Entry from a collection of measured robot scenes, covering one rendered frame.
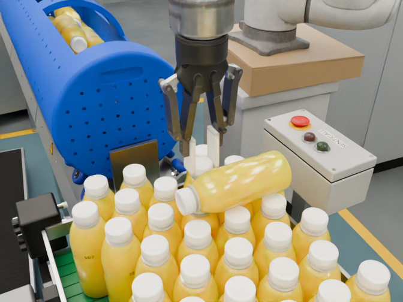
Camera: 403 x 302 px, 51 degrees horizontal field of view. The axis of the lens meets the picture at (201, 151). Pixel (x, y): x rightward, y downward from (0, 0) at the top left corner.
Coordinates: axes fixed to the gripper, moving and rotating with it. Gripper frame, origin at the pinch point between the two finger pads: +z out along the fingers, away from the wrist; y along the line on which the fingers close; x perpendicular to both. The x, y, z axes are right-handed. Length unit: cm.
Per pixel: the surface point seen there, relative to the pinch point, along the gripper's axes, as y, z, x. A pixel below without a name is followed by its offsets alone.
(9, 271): 43, 97, -85
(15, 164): 30, 98, -162
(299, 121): -21.9, 1.0, -1.3
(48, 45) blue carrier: 15.2, -7.8, -39.9
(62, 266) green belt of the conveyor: 25.5, 22.2, -7.1
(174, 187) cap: 5.9, 4.3, 1.7
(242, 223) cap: 0.5, 4.4, 13.9
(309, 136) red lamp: -20.2, 1.1, 3.7
